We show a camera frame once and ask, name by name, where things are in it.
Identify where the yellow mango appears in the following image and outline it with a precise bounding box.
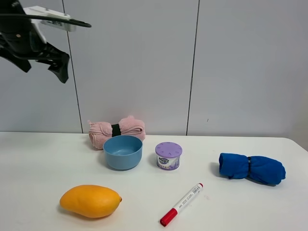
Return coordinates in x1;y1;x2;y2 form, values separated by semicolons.
59;185;122;218

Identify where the blue plastic bowl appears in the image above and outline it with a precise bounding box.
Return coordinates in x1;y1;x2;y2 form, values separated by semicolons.
103;135;143;170

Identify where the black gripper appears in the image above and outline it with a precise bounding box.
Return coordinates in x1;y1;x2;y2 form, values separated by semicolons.
0;21;70;84

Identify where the blue rolled cloth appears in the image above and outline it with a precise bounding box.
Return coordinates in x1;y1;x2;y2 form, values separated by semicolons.
218;153;286;185

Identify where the red white marker pen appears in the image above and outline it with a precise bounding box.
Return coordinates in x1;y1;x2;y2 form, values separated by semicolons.
159;183;204;227

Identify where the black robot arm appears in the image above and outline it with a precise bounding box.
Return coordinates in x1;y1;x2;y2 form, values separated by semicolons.
0;0;70;83

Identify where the pink rolled towel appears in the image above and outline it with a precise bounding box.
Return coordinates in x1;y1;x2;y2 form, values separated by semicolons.
88;116;146;150

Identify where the purple lidded air freshener can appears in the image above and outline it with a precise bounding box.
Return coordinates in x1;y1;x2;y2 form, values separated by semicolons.
155;141;183;171

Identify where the black cable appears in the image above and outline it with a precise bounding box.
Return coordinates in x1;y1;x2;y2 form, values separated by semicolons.
0;13;92;28

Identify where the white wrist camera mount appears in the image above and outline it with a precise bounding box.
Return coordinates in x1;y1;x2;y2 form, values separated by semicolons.
23;6;77;44

